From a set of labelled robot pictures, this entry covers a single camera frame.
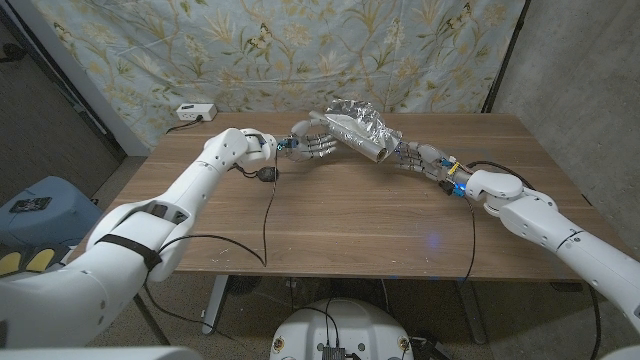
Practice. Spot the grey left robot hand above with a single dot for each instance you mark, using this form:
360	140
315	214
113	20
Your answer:
305	147

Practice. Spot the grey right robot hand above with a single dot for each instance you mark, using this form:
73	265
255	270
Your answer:
430	160

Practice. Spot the aluminum foil roll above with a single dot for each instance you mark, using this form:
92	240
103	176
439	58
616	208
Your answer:
360	130

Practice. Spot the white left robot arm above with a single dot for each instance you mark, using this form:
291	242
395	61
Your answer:
150	235

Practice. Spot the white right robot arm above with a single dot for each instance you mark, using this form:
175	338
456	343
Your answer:
565	235

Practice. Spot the floral print fabric backdrop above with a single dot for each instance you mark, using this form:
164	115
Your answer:
300	50

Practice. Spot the white power strip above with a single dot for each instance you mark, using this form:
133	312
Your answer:
196	112

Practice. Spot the black backdrop stand pole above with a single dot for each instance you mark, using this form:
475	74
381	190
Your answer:
502	60

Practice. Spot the grey table leg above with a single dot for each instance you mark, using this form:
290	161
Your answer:
472	315

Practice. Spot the white table leg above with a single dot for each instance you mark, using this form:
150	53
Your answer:
216	305

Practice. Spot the white robot torso base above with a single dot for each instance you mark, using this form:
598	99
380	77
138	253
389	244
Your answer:
345	325

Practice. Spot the blue chair with cushion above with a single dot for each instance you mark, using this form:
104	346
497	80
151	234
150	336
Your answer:
60	220

